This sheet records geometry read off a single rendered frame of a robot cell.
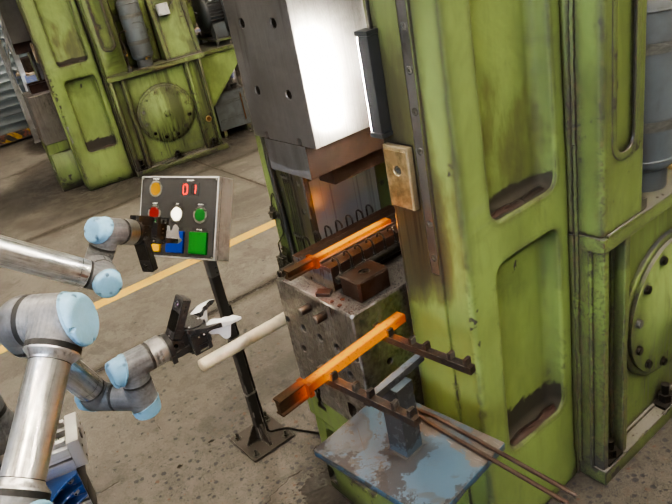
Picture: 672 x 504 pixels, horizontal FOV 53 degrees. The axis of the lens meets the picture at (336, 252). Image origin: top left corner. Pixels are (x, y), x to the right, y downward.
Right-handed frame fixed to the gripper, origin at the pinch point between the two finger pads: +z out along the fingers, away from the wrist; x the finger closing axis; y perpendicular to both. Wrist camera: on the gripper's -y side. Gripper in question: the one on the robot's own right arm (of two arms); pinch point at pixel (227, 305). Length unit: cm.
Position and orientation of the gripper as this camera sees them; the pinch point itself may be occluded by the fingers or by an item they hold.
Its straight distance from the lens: 188.2
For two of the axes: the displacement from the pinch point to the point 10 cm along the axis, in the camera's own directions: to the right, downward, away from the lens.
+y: 1.8, 8.8, 4.5
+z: 7.6, -4.1, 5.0
